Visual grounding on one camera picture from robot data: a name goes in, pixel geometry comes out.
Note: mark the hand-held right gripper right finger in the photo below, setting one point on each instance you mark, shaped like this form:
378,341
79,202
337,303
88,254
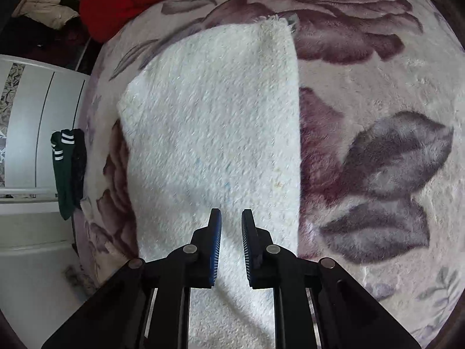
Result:
248,251

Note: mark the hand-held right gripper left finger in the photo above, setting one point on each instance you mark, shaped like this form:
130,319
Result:
215,251

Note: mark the white fuzzy jacket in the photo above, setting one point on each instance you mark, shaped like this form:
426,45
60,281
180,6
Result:
218,134

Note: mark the dark folded garment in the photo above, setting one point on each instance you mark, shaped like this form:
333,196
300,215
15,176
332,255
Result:
78,167

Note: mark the green pants with white stripes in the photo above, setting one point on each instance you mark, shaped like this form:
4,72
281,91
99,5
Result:
63,181

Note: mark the floral bed blanket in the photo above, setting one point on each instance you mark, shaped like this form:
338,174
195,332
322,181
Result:
363,80

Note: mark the white wardrobe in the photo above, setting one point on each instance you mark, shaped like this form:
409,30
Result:
43,116

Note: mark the red quilt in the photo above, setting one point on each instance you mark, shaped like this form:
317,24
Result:
120,0

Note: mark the beige hanging coat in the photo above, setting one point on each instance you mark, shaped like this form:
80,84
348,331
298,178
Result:
43,12

